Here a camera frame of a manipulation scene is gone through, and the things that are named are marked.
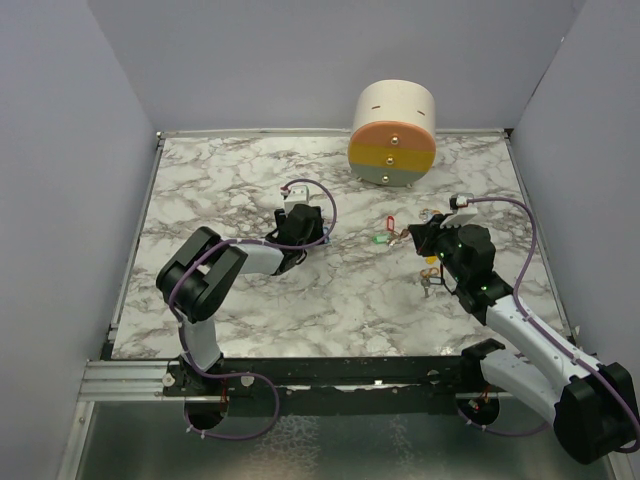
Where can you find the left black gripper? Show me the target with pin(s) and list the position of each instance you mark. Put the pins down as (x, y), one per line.
(315, 234)

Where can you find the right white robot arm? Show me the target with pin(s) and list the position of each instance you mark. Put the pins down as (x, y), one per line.
(590, 406)

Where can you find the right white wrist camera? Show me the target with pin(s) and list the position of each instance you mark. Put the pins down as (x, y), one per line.
(462, 211)

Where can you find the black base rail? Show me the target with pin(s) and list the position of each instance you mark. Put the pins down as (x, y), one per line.
(331, 386)

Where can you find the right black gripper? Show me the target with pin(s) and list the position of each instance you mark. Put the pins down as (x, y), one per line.
(426, 233)

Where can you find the round three-drawer mini cabinet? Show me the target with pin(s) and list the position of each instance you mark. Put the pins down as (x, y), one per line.
(393, 135)

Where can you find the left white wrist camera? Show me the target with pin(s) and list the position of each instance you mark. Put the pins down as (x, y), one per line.
(294, 195)

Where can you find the green key tag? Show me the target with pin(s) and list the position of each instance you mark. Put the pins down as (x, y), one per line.
(381, 238)

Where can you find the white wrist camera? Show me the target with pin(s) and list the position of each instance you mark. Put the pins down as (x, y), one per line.
(462, 211)
(294, 195)

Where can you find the red tagged key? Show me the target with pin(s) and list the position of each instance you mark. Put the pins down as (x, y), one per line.
(398, 237)

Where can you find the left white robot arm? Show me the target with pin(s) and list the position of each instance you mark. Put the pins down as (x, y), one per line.
(198, 277)

